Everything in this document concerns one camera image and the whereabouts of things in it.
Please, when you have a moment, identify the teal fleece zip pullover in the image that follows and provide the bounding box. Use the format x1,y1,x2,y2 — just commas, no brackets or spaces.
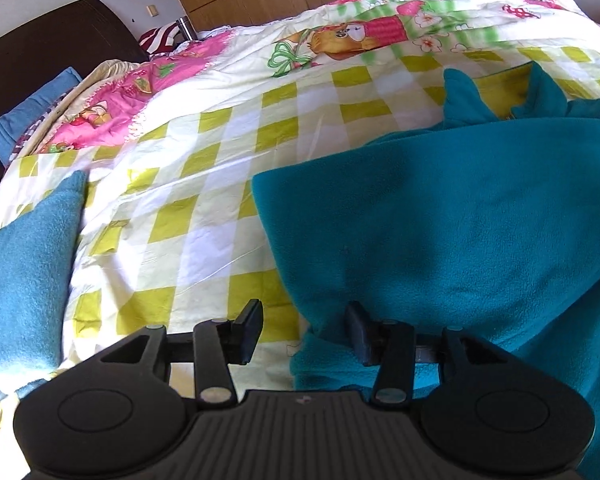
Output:
251,63,600,479

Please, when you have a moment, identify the checkered floral bed quilt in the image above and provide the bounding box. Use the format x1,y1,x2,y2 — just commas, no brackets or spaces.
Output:
0,0,600,388

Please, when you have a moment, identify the blue folded towel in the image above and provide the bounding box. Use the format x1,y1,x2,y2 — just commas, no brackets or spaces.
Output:
0,170,87,392

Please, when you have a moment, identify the blue pillow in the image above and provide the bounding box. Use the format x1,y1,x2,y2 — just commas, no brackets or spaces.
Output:
0,67,82,167

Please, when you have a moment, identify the red white striped pillow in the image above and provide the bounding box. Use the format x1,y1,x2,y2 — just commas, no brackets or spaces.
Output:
138,16,198,56

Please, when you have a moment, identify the dark wooden headboard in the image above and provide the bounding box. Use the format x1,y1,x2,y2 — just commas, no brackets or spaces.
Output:
0,0,148,181

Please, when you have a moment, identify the wall light switch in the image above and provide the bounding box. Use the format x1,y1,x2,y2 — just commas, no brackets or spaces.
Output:
147,4,159,18

